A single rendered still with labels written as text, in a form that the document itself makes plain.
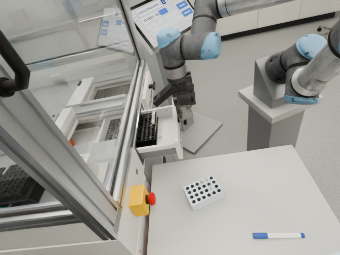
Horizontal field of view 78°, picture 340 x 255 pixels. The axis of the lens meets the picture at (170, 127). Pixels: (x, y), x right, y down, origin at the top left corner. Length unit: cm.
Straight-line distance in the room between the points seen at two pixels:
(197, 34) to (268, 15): 334
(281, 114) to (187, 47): 61
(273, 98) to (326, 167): 97
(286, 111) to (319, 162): 90
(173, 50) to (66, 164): 44
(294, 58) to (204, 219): 69
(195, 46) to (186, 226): 57
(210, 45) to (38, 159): 50
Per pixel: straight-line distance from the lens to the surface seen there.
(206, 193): 78
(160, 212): 81
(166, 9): 164
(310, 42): 98
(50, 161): 40
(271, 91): 111
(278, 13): 402
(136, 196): 69
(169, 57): 70
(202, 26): 68
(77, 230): 59
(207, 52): 65
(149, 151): 83
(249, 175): 86
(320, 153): 202
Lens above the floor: 147
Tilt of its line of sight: 41 degrees down
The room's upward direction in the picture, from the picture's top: 16 degrees counter-clockwise
